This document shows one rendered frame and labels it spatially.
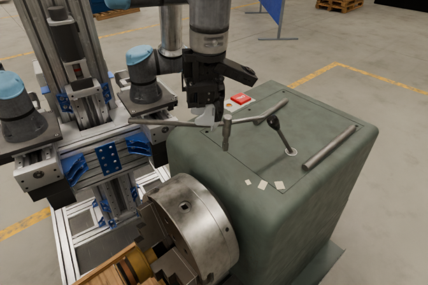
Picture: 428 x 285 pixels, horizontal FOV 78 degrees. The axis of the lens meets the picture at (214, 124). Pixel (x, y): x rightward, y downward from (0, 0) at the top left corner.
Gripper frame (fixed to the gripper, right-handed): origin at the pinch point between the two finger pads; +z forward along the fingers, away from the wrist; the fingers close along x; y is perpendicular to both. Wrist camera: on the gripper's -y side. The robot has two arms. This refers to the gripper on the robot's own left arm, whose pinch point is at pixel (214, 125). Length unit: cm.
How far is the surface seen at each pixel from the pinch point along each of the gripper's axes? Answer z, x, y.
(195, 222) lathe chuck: 18.5, 14.1, 8.0
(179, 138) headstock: 17.6, -16.0, 6.2
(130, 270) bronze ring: 29.7, 16.4, 25.3
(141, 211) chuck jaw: 21.6, 5.7, 20.7
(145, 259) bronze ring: 28.7, 15.3, 21.3
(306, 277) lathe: 85, 15, -43
